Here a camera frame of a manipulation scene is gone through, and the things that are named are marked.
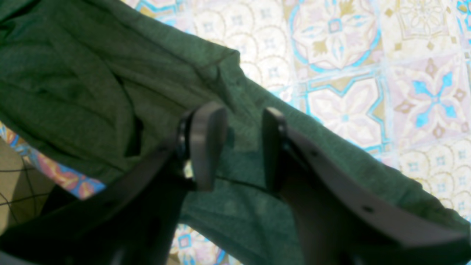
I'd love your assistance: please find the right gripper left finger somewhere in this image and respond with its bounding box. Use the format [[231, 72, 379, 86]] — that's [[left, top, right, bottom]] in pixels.
[[1, 102, 227, 265]]

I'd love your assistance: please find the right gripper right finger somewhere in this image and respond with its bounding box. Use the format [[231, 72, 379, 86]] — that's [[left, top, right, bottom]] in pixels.
[[262, 107, 470, 265]]

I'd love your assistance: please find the dark green long-sleeve shirt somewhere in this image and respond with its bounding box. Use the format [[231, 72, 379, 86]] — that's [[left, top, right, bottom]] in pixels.
[[0, 0, 471, 265]]

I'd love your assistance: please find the colourful patterned tablecloth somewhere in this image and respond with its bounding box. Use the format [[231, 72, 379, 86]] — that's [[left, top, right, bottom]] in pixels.
[[1, 0, 470, 265]]

